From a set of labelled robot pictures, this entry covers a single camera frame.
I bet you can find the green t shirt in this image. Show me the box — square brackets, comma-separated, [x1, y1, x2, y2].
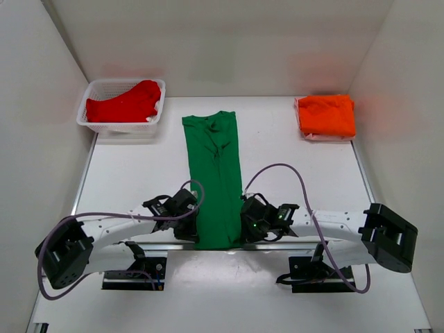
[182, 111, 242, 250]

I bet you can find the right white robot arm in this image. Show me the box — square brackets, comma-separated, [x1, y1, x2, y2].
[240, 194, 418, 278]

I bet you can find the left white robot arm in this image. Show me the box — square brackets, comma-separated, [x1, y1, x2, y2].
[35, 188, 205, 300]

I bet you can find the red t shirt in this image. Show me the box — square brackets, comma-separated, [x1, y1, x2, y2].
[86, 80, 161, 123]

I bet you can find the white plastic basket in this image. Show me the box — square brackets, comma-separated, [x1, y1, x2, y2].
[76, 78, 167, 137]

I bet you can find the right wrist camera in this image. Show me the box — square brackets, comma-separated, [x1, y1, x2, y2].
[240, 193, 256, 201]

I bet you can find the aluminium rail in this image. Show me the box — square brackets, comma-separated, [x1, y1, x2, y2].
[138, 240, 323, 252]

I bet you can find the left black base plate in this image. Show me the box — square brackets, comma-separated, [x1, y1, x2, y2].
[102, 255, 167, 291]

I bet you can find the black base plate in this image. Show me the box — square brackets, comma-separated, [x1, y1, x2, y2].
[102, 255, 167, 291]
[275, 256, 352, 293]

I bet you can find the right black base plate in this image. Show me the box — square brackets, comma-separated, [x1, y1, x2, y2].
[275, 256, 352, 293]

